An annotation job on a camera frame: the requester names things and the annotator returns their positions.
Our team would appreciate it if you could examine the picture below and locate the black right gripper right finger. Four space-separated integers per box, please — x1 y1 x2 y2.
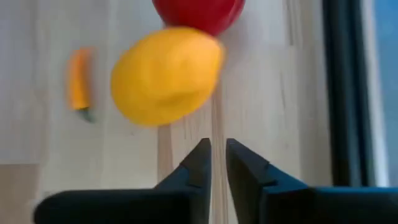
225 138 398 224

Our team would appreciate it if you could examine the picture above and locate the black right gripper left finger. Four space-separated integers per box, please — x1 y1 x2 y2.
32 138 213 224

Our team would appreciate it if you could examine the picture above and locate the small orange pepper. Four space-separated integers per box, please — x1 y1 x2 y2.
66 46 96 124

